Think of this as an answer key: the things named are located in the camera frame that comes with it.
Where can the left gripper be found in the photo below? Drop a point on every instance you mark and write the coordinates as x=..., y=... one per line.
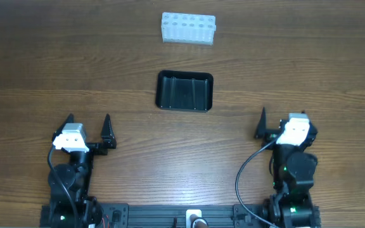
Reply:
x=97, y=149

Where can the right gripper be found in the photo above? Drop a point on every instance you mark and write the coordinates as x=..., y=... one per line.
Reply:
x=274, y=133

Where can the clear test tube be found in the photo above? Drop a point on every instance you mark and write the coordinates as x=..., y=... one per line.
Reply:
x=194, y=93
x=172, y=92

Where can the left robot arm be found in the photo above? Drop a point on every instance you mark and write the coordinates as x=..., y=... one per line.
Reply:
x=68, y=180

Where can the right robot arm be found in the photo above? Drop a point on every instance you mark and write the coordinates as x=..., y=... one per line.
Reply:
x=296, y=171

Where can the black tray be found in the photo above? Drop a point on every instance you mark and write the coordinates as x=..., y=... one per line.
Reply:
x=184, y=95

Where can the white test tube rack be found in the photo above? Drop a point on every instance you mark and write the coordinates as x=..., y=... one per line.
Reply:
x=189, y=31

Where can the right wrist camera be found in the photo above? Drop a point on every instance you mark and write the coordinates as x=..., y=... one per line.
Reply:
x=294, y=130

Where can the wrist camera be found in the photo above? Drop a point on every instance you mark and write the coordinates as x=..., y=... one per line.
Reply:
x=294, y=130
x=71, y=139

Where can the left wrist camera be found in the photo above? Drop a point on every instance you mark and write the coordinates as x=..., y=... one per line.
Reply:
x=71, y=139

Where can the mounting rail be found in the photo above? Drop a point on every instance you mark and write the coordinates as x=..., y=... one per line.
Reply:
x=157, y=217

